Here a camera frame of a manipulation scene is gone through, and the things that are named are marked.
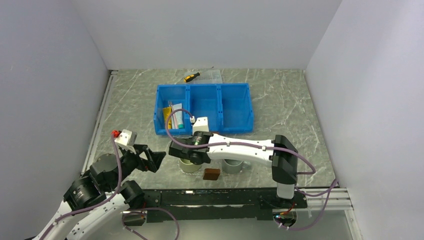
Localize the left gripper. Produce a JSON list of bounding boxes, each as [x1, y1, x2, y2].
[[106, 143, 166, 191]]

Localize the light green ceramic mug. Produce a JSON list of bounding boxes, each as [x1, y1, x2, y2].
[[178, 158, 202, 174]]

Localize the clear toothbrush holder brown ends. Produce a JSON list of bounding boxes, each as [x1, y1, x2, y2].
[[202, 159, 222, 181]]

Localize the grey ceramic mug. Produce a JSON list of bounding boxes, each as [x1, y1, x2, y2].
[[221, 159, 248, 175]]

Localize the white teal toothpaste tube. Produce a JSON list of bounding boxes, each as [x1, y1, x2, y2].
[[171, 103, 184, 129]]

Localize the blue three-compartment plastic bin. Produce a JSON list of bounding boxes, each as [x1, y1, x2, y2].
[[153, 83, 254, 136]]

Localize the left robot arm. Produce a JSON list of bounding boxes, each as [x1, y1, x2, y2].
[[35, 143, 166, 240]]

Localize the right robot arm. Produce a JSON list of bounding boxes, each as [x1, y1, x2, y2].
[[168, 131, 300, 208]]

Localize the yellow toothpaste tube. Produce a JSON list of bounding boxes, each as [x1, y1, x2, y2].
[[162, 106, 173, 129]]

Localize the yellow black screwdriver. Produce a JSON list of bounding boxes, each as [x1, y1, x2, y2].
[[183, 66, 214, 83]]

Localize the clear plastic organizer box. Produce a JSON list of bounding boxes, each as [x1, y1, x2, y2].
[[188, 69, 223, 84]]

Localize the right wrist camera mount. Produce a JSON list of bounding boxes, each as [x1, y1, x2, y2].
[[189, 115, 210, 135]]

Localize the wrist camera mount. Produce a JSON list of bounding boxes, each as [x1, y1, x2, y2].
[[111, 129, 138, 154], [189, 115, 210, 135]]

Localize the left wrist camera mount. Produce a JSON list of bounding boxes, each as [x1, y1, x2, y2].
[[111, 129, 138, 154]]

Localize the aluminium side rail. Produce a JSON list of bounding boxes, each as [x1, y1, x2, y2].
[[52, 70, 119, 240]]

